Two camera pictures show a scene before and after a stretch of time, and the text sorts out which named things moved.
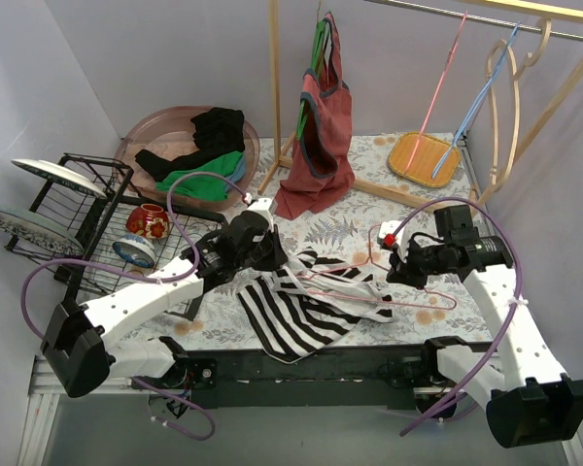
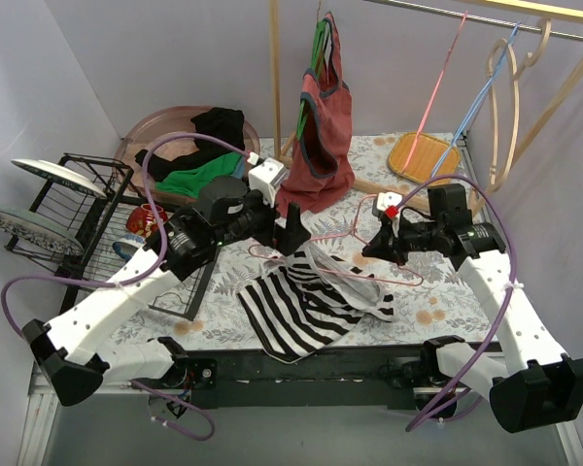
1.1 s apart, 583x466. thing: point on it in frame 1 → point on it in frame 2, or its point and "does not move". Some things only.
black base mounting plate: (337, 378) does not move
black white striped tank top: (309, 304) does not move
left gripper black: (265, 253) → (276, 228)
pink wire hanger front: (368, 257) → (354, 232)
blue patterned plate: (32, 228) does not move
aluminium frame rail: (37, 446) does not move
